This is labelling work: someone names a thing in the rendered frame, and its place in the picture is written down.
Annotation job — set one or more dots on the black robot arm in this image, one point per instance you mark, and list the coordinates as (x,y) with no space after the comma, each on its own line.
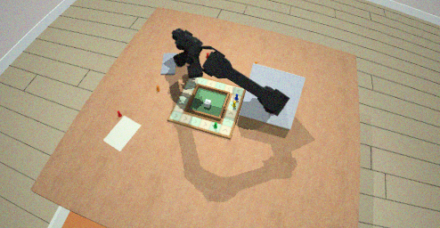
(218,66)

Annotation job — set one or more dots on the white die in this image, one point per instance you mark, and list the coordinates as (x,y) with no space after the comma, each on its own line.
(207,103)

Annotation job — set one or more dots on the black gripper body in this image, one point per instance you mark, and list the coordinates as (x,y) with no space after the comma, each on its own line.
(193,71)

